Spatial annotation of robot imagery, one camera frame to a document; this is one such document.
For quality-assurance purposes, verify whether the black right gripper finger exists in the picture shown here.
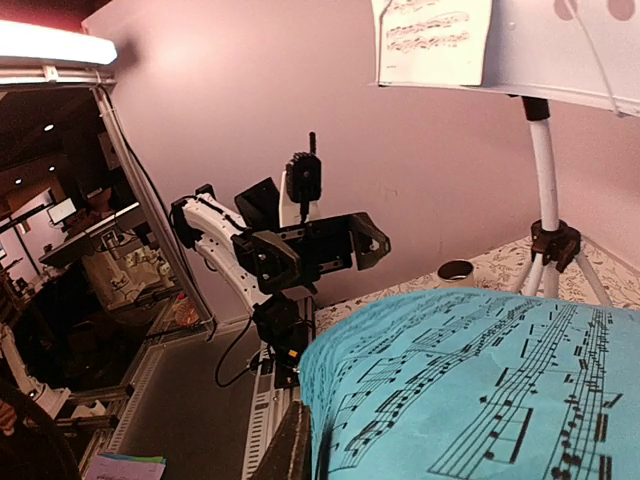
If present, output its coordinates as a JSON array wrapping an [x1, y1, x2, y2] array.
[[250, 400, 312, 480]]

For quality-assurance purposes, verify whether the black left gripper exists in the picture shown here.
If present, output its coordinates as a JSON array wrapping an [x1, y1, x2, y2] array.
[[232, 178, 391, 293]]

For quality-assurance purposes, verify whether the blue sheet music page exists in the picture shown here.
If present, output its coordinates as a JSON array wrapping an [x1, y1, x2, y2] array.
[[299, 289, 639, 479]]

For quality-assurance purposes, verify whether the white sheet music page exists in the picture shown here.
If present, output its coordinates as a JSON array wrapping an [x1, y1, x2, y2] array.
[[371, 0, 493, 87]]

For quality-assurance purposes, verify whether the white perforated music stand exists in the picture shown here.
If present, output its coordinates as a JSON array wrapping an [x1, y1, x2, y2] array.
[[375, 1, 639, 305]]

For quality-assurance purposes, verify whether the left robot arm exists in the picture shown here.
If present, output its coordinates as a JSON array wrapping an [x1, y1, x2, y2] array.
[[170, 178, 391, 367]]

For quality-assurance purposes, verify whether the white paper coffee cup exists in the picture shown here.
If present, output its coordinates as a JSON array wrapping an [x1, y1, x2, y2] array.
[[436, 259, 475, 288]]

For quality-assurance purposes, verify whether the floral table mat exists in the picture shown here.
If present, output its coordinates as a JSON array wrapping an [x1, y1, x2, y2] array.
[[314, 238, 639, 333]]

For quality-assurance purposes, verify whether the aluminium front rail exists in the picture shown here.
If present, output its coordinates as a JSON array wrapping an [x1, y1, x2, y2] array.
[[241, 343, 300, 479]]

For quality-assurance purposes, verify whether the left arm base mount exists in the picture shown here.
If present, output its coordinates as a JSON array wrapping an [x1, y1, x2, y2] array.
[[251, 293, 317, 389]]

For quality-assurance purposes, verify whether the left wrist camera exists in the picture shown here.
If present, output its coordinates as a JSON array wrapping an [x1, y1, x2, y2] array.
[[279, 131, 322, 228]]

